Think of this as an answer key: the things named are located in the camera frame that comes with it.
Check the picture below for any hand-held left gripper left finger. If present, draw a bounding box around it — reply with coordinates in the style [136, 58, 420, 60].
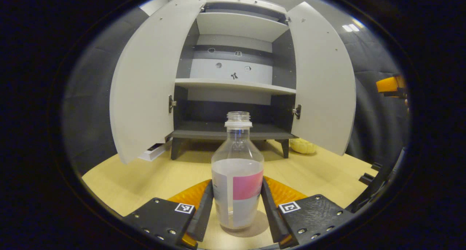
[122, 179, 214, 250]

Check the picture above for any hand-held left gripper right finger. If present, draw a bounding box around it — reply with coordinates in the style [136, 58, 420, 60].
[260, 176, 355, 249]

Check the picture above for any clear bottle with pink label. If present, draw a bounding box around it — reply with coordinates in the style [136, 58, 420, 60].
[211, 111, 265, 231]

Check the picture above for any grey cabinet drawer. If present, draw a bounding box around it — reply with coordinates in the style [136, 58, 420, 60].
[206, 0, 289, 14]

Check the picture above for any yellow sponge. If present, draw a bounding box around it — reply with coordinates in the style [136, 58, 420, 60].
[289, 138, 317, 155]

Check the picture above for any white flat box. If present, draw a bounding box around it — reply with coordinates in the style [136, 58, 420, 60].
[138, 142, 174, 162]

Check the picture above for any black metal stand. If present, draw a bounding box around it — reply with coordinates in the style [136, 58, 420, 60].
[345, 147, 407, 214]

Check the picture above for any black backdrop cloth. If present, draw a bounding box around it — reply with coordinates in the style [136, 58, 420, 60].
[61, 6, 412, 177]

